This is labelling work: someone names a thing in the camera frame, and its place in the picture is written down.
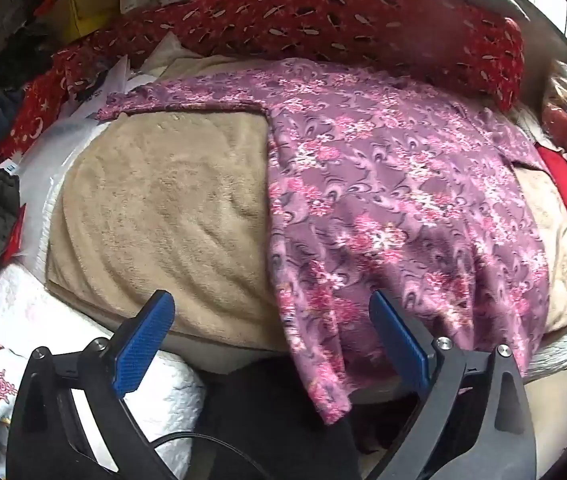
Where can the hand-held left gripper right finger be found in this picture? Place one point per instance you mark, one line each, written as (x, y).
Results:
(398, 340)

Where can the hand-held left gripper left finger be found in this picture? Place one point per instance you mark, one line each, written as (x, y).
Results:
(143, 340)

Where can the purple floral garment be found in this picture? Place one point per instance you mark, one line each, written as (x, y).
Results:
(388, 185)

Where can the black clothes pile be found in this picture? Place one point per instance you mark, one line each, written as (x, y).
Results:
(28, 55)

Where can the white quilted bedding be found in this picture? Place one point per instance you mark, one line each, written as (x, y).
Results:
(178, 400)

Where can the beige fleece blanket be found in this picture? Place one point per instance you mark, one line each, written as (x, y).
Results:
(163, 210)

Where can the red packet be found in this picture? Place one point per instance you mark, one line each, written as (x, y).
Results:
(13, 240)

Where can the white plastic sheet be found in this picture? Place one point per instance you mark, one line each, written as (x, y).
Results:
(48, 160)

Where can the yellow cardboard box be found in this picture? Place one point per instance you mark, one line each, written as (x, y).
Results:
(83, 10)

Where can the red patterned quilt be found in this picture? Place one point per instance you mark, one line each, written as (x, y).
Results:
(313, 15)

